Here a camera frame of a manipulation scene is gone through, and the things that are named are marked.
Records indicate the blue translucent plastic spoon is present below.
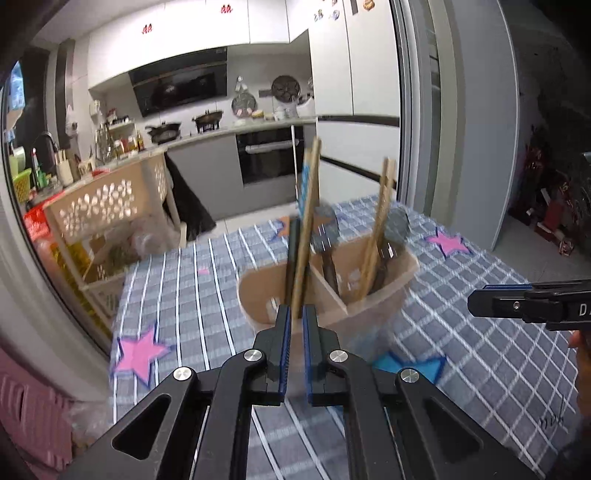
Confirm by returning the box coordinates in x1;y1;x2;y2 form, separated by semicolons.
370;205;410;294

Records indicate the dark handle metal spoon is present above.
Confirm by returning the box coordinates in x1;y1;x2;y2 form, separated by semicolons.
284;216;301;305

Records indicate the blue patterned chopstick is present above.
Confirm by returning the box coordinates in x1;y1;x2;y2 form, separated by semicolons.
297;148;311;219

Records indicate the person right hand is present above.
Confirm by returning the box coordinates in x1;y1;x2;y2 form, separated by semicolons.
569;331;591;421

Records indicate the grey checkered tablecloth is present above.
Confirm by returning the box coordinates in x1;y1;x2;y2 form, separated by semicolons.
108;196;581;476

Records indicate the beige utensil holder caddy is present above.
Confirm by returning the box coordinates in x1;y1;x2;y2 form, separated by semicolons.
238;235;419;361

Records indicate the pink plastic stool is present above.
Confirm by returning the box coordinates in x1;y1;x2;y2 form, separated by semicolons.
1;350;72;472

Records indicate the black bag hanging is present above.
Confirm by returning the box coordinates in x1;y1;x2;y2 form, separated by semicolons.
164;153;216;241

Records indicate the cream flower-cutout storage cart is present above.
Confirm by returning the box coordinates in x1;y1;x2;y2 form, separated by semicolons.
43;153;187;324

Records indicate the black built-in oven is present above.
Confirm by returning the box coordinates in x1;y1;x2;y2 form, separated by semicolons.
235;126;305;184

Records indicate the black wok on stove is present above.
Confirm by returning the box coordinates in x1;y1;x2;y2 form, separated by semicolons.
145;122;181;145

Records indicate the black pot on stove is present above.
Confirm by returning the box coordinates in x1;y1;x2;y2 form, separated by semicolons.
191;110;223;133

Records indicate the white refrigerator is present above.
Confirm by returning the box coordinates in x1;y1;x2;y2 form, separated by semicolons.
287;0;402;203

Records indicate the black range hood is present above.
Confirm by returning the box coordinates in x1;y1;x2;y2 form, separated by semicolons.
128;47;228;117

